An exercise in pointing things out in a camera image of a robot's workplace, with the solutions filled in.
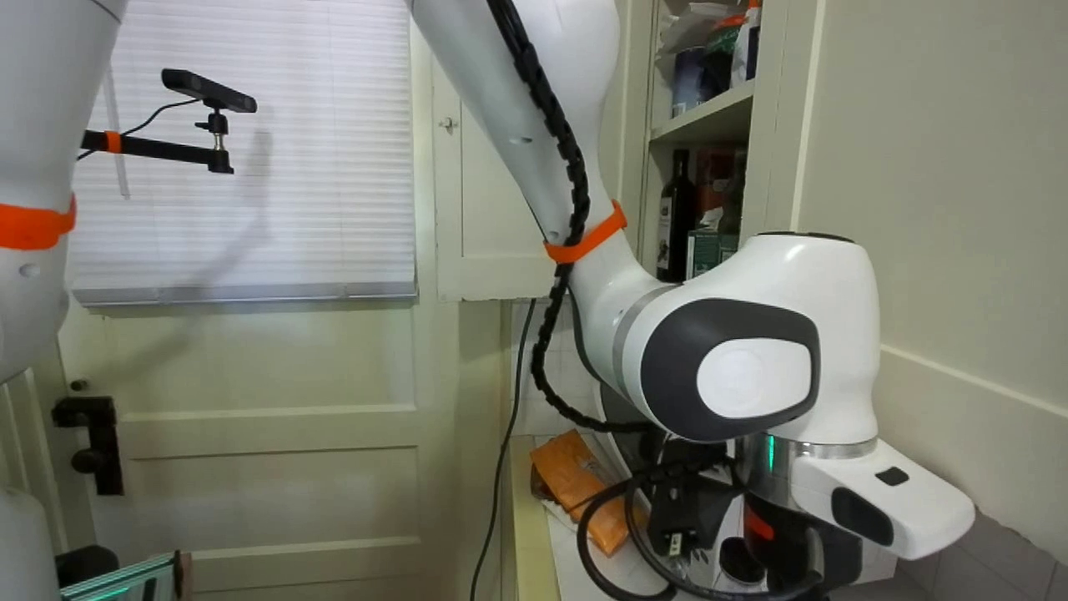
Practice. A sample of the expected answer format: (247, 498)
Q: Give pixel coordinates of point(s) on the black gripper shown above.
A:
(710, 530)

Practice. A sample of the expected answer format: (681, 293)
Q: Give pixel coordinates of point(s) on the orange box on counter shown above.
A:
(568, 475)

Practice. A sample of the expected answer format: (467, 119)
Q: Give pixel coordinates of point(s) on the dark bottle in cabinet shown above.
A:
(677, 205)

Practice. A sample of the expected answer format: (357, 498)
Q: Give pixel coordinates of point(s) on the closed cream cabinet door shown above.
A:
(937, 134)

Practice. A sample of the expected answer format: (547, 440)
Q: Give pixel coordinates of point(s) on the white window blind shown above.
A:
(319, 197)

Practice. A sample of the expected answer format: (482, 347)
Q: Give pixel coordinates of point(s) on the black door latch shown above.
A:
(102, 451)

